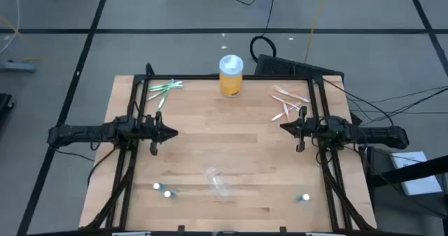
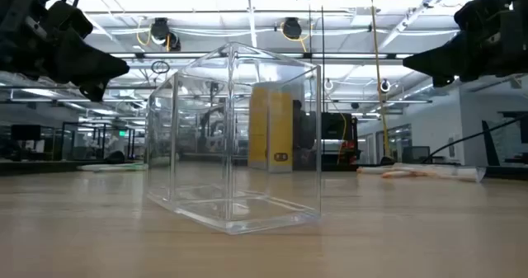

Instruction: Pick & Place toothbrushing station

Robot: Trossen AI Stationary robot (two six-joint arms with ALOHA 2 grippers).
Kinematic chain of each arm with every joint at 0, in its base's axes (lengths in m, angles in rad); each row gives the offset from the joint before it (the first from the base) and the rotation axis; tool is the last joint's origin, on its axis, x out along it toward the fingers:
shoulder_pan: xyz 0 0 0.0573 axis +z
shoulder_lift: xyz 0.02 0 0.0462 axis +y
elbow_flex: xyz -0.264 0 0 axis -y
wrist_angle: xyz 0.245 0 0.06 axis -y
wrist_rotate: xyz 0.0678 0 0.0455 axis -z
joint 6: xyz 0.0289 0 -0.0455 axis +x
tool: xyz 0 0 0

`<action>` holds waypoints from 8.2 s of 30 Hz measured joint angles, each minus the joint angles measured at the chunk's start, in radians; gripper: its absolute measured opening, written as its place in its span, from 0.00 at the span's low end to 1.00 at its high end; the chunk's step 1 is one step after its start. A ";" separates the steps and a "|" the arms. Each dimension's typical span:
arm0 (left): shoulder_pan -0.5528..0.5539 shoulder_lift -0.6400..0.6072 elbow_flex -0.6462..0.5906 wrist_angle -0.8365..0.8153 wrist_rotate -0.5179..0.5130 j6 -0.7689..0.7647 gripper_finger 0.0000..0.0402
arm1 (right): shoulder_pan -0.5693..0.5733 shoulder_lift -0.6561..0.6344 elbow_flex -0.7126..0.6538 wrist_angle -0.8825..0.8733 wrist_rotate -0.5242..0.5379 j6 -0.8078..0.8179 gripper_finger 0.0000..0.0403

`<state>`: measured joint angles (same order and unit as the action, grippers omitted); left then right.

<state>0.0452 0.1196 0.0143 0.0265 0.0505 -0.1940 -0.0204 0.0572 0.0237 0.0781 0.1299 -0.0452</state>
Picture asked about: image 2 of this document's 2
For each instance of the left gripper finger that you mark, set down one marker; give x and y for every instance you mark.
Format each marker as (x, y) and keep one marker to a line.
(90, 77)
(82, 55)

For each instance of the green white toothbrush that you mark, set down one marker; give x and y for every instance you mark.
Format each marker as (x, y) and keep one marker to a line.
(123, 169)

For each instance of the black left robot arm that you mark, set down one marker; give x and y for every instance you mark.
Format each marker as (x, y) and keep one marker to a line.
(6, 22)

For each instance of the clear plastic bag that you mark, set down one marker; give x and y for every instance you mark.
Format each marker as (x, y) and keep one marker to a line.
(206, 204)

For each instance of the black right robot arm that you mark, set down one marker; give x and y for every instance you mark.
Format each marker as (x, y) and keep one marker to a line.
(520, 30)

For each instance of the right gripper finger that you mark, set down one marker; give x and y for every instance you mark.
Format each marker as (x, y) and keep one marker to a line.
(447, 73)
(445, 57)

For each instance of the orange white toothbrush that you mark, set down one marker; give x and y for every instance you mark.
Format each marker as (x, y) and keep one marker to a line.
(445, 171)
(379, 170)
(408, 174)

